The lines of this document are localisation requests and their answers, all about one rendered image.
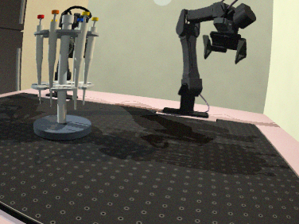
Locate white pipette with yellow button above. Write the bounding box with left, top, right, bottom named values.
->
left=83, top=17, right=99, bottom=105
left=74, top=11, right=90, bottom=110

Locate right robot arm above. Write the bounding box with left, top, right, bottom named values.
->
left=45, top=12, right=89, bottom=100

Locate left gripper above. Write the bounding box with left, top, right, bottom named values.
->
left=203, top=21, right=247, bottom=64

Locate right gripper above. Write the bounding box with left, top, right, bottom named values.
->
left=68, top=38, right=87, bottom=58

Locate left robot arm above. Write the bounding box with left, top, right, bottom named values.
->
left=162, top=2, right=256, bottom=118

